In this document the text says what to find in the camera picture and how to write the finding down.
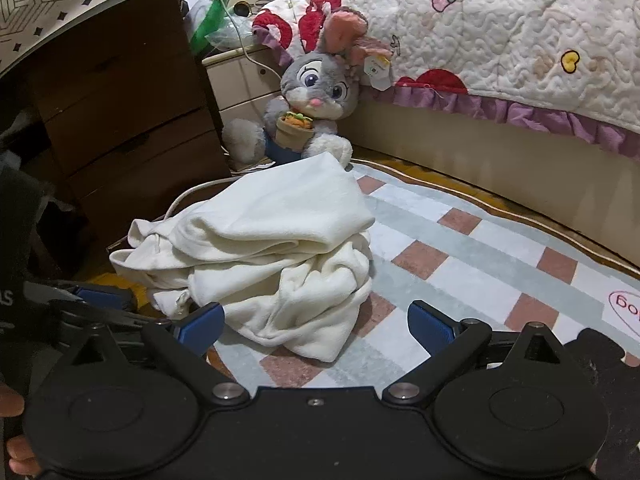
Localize beige bed frame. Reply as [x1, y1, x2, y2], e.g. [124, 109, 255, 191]
[350, 87, 640, 281]

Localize brown wooden dresser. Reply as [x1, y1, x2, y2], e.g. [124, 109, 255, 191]
[0, 0, 233, 271]

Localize person's left hand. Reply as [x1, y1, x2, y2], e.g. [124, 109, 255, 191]
[0, 382, 41, 477]

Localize checkered cartoon rug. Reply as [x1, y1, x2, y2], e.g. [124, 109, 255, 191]
[160, 157, 640, 480]

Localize white paper hang tag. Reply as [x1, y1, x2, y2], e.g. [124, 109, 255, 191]
[364, 55, 392, 92]

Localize beige nightstand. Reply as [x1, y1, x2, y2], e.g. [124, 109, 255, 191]
[202, 42, 296, 161]

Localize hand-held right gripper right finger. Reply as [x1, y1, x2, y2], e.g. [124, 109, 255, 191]
[381, 299, 572, 406]

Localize white fleece garment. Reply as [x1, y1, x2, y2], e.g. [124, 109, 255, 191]
[109, 151, 377, 363]

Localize white cable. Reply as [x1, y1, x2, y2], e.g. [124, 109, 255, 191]
[190, 0, 281, 81]

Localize white quilted red-print bedspread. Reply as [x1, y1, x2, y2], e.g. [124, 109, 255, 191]
[252, 0, 640, 163]

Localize grey plush rabbit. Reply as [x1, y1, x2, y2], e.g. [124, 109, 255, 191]
[221, 7, 393, 166]

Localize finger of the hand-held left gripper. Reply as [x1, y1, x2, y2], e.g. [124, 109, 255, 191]
[50, 306, 175, 335]
[25, 281, 139, 312]

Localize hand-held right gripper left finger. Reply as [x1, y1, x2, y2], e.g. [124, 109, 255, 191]
[69, 301, 252, 407]

